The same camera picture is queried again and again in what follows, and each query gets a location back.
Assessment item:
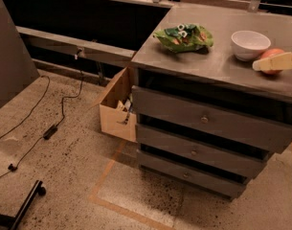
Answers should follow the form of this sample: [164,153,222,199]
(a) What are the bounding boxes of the items inside cardboard box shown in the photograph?
[116,94,133,125]

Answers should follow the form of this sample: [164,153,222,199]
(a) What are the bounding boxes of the cardboard box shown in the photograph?
[97,67,137,142]

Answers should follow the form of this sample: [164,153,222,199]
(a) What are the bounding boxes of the bottom grey drawer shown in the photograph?
[137,149,246,198]

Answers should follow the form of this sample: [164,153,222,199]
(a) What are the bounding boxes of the white bowl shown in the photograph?
[231,31,271,61]

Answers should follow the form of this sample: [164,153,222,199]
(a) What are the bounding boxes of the black chair base leg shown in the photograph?
[0,180,46,230]

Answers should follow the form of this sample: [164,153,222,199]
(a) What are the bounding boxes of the top grey drawer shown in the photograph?
[132,86,292,153]

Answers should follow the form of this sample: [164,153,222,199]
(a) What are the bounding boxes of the grey drawer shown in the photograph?
[137,149,246,198]
[136,125,266,178]
[132,86,292,153]

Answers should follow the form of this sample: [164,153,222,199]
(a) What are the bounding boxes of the grey drawer cabinet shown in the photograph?
[132,4,292,186]

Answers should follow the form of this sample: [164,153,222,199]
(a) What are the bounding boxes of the black power cable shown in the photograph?
[0,50,86,180]

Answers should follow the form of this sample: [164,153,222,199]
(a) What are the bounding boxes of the green chip bag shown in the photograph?
[153,23,213,53]

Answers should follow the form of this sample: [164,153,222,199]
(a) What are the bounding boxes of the middle grey drawer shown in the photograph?
[136,125,266,178]

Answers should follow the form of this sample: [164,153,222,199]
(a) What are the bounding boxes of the black power adapter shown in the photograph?
[43,125,57,140]

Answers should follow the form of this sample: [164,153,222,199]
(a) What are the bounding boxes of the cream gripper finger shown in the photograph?
[252,52,292,71]

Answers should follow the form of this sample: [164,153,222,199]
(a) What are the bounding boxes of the grey metal rail shelf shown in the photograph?
[16,26,135,68]

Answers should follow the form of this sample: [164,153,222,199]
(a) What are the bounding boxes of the red apple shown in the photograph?
[259,48,284,75]

